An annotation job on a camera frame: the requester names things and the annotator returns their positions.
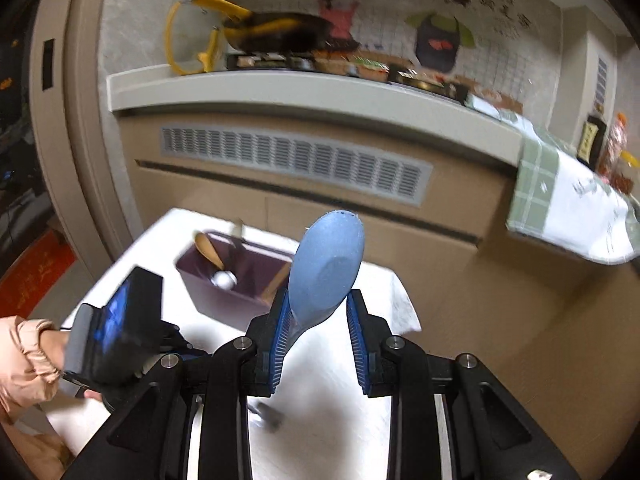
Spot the green checked white towel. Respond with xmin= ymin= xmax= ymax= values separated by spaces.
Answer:
xmin=506 ymin=115 xmax=640 ymax=266

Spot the dark wok with yellow handle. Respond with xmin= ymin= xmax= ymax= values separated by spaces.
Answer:
xmin=190 ymin=0 xmax=333 ymax=56

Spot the light wooden chopstick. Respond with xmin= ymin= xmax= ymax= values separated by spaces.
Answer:
xmin=229 ymin=217 xmax=247 ymax=253

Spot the dark sauce bottle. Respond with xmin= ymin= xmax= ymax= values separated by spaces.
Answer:
xmin=575 ymin=115 xmax=608 ymax=171

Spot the red-capped clear bottle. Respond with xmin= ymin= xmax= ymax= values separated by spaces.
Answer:
xmin=602 ymin=112 xmax=630 ymax=181

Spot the blue plastic spoon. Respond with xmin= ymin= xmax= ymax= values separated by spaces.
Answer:
xmin=272 ymin=209 xmax=366 ymax=366

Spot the long grey vent grille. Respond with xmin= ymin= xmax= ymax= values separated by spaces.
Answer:
xmin=160 ymin=126 xmax=434 ymax=207

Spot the wooden kitchen cabinet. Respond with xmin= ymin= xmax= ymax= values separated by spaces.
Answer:
xmin=120 ymin=110 xmax=640 ymax=461

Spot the red doormat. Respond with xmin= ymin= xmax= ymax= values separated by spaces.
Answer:
xmin=0 ymin=232 xmax=76 ymax=318

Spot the cartoon wall poster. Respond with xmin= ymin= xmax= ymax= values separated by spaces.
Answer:
xmin=265 ymin=0 xmax=561 ymax=106

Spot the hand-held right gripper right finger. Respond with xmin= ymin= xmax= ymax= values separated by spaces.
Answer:
xmin=346 ymin=289 xmax=581 ymax=480

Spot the yellow-lidded jar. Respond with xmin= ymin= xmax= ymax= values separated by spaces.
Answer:
xmin=617 ymin=152 xmax=640 ymax=193

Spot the black wall panel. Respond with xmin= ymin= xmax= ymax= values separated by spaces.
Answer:
xmin=41 ymin=39 xmax=55 ymax=92

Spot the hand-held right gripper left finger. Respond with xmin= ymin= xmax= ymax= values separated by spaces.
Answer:
xmin=60 ymin=287 xmax=292 ymax=480

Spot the brown wooden spoon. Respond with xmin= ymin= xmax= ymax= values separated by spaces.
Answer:
xmin=194 ymin=232 xmax=226 ymax=271

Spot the slotted wall vent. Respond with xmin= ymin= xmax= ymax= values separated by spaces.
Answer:
xmin=595 ymin=55 xmax=609 ymax=111

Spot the black gas stove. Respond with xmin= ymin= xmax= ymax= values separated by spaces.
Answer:
xmin=225 ymin=50 xmax=471 ymax=103

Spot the brown wooden chopstick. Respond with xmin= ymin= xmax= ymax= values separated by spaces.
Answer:
xmin=262 ymin=262 xmax=291 ymax=306

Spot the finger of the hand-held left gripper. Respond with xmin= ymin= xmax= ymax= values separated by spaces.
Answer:
xmin=157 ymin=322 xmax=208 ymax=363

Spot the yellow hose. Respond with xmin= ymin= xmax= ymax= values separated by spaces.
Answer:
xmin=166 ymin=0 xmax=223 ymax=77

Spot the light stone countertop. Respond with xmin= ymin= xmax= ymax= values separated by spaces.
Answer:
xmin=106 ymin=69 xmax=531 ymax=167

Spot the purple plastic utensil holder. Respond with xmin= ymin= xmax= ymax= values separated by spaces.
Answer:
xmin=174 ymin=230 xmax=296 ymax=322

